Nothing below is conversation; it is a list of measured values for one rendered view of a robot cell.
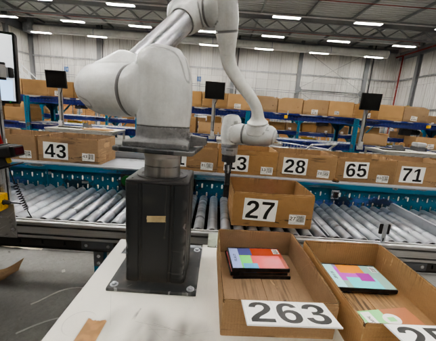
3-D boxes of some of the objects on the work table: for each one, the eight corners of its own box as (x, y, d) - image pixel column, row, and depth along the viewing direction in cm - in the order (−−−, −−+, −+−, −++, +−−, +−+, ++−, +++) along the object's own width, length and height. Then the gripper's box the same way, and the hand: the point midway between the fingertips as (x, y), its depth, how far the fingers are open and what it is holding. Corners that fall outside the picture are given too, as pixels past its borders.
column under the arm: (195, 296, 75) (202, 187, 68) (105, 291, 75) (102, 180, 68) (202, 250, 101) (206, 167, 94) (134, 245, 101) (134, 162, 94)
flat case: (290, 273, 85) (290, 268, 84) (231, 272, 83) (232, 268, 82) (277, 251, 98) (277, 247, 98) (226, 250, 96) (227, 246, 96)
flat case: (397, 294, 80) (399, 290, 80) (336, 291, 79) (337, 287, 79) (371, 268, 93) (372, 264, 93) (319, 266, 93) (319, 262, 92)
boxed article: (428, 333, 67) (429, 328, 67) (374, 339, 64) (375, 333, 64) (403, 312, 75) (404, 306, 74) (353, 316, 72) (354, 310, 71)
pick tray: (355, 361, 59) (363, 323, 56) (298, 264, 96) (302, 239, 94) (476, 365, 60) (489, 329, 58) (374, 268, 97) (380, 243, 95)
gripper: (221, 152, 147) (219, 193, 152) (222, 155, 134) (219, 199, 139) (235, 153, 147) (231, 193, 152) (236, 157, 134) (233, 201, 139)
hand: (225, 191), depth 145 cm, fingers closed, pressing on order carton
